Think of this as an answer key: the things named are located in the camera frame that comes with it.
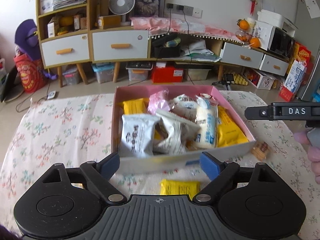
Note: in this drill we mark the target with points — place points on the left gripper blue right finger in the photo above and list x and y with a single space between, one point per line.
211 166

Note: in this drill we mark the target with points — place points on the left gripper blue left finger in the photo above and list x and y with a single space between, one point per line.
108 166

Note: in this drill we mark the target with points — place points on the large yellow snack bag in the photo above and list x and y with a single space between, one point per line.
228 132

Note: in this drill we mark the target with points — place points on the white black snack pack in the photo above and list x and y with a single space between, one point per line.
137 135

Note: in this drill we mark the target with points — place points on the small yellow snack pack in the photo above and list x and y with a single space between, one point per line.
174 187

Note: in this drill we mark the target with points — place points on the white grey snack bag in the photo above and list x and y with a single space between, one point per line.
179 130

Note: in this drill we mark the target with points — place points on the blue white long pack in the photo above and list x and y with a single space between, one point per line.
206 118

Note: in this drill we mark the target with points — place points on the brown cake pack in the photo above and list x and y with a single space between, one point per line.
260 150

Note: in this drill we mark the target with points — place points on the yellow ribbed snack bag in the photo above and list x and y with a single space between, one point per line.
134 106

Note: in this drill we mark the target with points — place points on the pink snack pack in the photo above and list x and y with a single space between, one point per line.
159 100

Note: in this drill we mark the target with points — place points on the red candy pack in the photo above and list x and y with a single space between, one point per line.
206 96

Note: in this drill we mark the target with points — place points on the pink gloved right hand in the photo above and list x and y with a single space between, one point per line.
313 153

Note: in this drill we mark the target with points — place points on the blue white milk carton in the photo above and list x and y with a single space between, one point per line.
293 81

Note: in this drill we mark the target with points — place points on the pink cardboard box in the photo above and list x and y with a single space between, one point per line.
160 162

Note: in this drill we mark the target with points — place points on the floral tablecloth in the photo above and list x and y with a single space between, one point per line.
74 130

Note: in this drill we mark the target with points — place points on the yellow egg tray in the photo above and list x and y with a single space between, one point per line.
240 80

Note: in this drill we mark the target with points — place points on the white microwave oven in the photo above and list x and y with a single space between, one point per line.
274 40

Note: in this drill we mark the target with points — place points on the orange fruit lower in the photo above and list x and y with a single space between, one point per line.
254 42

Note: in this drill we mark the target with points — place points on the orange fruit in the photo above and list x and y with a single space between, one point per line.
243 24
254 42

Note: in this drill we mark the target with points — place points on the white floor charger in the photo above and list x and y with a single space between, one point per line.
51 95

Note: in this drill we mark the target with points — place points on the clear plastic bin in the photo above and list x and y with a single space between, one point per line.
196 74

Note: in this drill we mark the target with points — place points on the blue lid plastic bin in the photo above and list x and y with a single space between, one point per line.
103 71

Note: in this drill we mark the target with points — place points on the red storage box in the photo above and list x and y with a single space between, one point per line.
167 75

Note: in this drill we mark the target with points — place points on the orange fruit upper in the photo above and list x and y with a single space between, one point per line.
243 24

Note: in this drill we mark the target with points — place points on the red gift bag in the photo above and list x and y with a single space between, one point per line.
31 73

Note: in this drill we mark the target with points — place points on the black basket on console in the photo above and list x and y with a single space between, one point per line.
166 46

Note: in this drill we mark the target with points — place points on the long wooden tv console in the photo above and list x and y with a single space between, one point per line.
242 55

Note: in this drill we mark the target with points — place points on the wooden shelf cabinet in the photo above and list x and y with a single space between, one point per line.
95 45

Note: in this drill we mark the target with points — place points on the cardboard box on cabinet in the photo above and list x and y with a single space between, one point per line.
111 21

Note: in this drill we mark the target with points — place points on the pink cloth cover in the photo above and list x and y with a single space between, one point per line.
159 26

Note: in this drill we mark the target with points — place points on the purple plush toy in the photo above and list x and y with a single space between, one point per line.
26 38

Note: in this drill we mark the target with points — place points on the white desk fan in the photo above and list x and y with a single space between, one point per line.
122 8

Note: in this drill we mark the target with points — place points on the black handheld camera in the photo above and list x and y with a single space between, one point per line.
227 81

